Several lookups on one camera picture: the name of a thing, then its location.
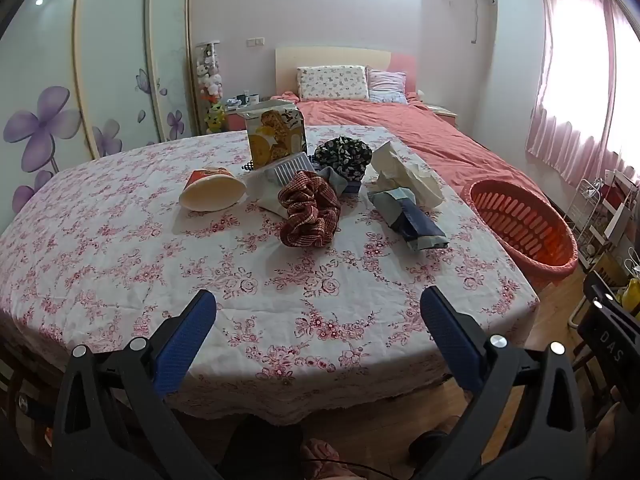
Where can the white paper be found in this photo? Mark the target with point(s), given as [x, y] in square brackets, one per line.
[405, 172]

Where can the pink nightstand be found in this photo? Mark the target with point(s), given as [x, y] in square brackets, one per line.
[235, 119]

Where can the yellow plastic item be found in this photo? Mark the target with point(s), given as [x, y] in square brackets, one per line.
[631, 292]

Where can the wardrobe with purple flower doors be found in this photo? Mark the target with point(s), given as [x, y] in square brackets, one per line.
[100, 85]

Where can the white air conditioner pipe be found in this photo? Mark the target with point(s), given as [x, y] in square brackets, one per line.
[475, 15]

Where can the yellow snack box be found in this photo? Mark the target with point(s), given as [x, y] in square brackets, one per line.
[277, 132]

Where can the black floral scrunchie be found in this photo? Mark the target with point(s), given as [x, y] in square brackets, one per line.
[345, 157]

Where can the white floral pillow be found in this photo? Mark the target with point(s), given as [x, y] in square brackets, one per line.
[332, 82]

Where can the pink curtain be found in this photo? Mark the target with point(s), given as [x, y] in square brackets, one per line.
[575, 75]

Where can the beige nightstand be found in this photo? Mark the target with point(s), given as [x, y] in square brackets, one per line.
[442, 110]

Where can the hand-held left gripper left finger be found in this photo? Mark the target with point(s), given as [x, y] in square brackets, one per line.
[185, 340]

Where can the paper noodle cup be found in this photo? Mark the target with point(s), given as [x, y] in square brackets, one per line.
[215, 192]

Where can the pink striped pillow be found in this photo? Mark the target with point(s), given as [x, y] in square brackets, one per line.
[387, 85]

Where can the pink floral tablecloth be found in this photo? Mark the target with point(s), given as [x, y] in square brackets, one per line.
[150, 270]

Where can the orange plastic laundry basket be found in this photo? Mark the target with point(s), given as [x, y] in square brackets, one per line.
[525, 225]

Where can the blue grey plastic wrapper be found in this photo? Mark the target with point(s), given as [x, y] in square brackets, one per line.
[410, 220]

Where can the dark shoe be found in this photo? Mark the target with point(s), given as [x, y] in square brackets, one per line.
[429, 444]

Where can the white wall outlet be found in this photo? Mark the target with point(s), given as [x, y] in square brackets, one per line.
[255, 41]

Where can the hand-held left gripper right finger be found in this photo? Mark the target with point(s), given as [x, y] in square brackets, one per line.
[450, 335]

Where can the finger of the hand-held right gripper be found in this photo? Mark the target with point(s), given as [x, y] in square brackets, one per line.
[602, 291]

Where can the clear tube of plush toys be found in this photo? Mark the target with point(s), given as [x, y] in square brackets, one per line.
[210, 72]

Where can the bed with salmon duvet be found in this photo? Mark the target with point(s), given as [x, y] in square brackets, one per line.
[425, 130]

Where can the red and white paper bag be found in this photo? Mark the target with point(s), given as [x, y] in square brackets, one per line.
[617, 205]

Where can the yellow plush toy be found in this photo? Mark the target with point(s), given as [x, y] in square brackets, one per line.
[215, 117]

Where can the red plaid scrunchie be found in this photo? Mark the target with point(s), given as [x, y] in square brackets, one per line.
[307, 210]

